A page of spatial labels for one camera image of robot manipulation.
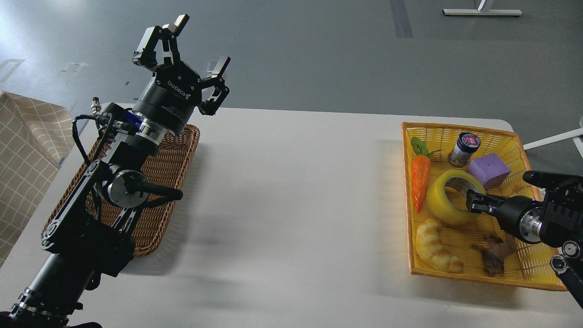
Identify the beige checkered cloth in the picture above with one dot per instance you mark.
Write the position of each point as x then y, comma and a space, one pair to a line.
35, 137

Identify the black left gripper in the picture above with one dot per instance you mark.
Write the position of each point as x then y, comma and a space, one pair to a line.
168, 99

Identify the purple foam block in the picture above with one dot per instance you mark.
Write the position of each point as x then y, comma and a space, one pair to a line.
489, 170

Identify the yellow toy croissant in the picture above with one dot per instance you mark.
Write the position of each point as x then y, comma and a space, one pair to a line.
431, 249

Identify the orange toy carrot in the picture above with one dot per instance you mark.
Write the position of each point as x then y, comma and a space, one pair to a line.
420, 171

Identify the white table leg frame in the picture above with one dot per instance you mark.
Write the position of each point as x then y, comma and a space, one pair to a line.
483, 8

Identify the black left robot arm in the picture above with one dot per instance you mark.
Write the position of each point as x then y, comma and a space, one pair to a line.
92, 232

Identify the yellow tape roll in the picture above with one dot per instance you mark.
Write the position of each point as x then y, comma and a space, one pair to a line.
440, 205

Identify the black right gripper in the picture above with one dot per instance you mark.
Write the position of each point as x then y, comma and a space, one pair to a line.
518, 216

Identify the yellow plastic basket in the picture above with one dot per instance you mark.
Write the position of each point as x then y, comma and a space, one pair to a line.
529, 266

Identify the brown toy animal figure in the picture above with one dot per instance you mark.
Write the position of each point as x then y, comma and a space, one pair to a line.
493, 257

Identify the brown wicker basket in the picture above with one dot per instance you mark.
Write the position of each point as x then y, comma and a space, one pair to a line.
170, 169

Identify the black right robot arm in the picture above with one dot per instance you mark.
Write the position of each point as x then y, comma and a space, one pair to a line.
555, 221

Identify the small dark-lidded jar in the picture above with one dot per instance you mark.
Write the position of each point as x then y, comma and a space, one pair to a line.
466, 145

